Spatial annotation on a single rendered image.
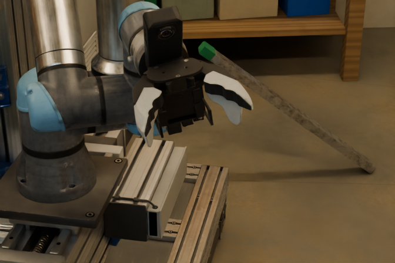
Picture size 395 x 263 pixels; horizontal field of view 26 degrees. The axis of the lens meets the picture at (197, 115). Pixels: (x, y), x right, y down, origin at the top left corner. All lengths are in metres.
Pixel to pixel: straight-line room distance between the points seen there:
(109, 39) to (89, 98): 0.27
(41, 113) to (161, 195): 0.58
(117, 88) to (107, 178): 0.43
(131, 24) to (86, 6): 0.79
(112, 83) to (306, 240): 1.71
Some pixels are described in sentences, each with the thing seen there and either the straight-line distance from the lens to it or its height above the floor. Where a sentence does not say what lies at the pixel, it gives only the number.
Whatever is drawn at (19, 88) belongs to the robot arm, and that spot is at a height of 1.03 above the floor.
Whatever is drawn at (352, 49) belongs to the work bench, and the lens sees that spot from 3.91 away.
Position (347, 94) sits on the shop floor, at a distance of 3.85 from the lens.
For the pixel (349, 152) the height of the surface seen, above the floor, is 0.10.
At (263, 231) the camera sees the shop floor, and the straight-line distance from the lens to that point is 2.92.
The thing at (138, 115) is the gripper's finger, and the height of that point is 1.23.
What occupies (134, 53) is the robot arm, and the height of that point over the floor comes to 1.23.
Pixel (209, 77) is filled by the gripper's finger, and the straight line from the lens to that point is 1.06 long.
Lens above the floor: 1.71
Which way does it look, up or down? 28 degrees down
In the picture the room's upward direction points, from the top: straight up
